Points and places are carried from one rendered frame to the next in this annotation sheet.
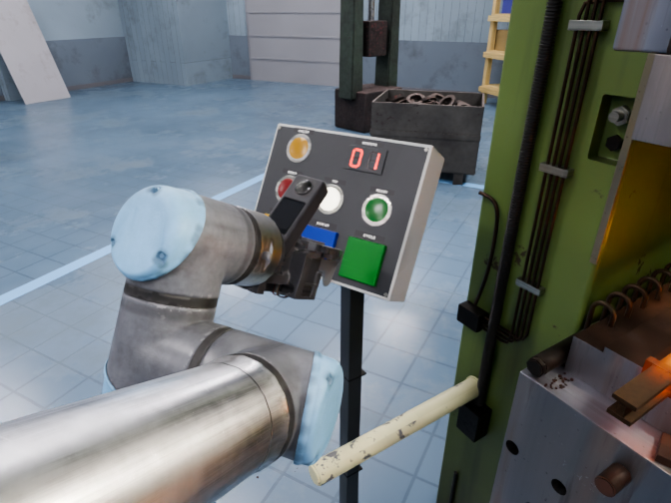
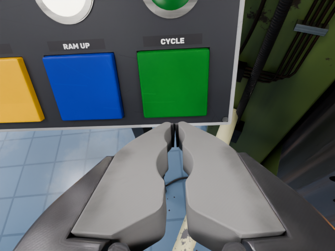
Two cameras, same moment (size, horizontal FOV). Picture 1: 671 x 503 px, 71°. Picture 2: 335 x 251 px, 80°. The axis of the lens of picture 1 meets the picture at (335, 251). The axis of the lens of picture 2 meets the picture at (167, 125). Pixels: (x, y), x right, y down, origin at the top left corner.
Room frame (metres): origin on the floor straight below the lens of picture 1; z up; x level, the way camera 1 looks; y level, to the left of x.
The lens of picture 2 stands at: (0.60, 0.04, 1.17)
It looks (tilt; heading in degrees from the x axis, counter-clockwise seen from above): 58 degrees down; 333
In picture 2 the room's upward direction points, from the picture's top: 6 degrees counter-clockwise
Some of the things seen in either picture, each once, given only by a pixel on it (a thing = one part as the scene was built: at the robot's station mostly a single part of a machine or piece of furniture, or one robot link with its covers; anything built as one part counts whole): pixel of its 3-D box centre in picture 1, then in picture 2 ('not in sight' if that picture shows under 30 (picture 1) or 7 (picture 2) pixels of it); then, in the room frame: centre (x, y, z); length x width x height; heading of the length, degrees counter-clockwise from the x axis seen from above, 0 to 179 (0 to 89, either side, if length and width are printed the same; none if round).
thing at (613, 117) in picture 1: (615, 129); not in sight; (0.72, -0.43, 1.25); 0.03 x 0.03 x 0.07; 33
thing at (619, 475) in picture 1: (612, 479); not in sight; (0.40, -0.36, 0.87); 0.04 x 0.03 x 0.03; 123
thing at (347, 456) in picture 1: (402, 426); (211, 172); (0.72, -0.14, 0.62); 0.44 x 0.05 x 0.05; 123
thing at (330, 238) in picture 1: (317, 248); (87, 88); (0.79, 0.04, 1.01); 0.07 x 0.05 x 0.07; 58
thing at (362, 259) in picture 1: (362, 260); (174, 84); (0.74, -0.05, 1.01); 0.07 x 0.05 x 0.07; 58
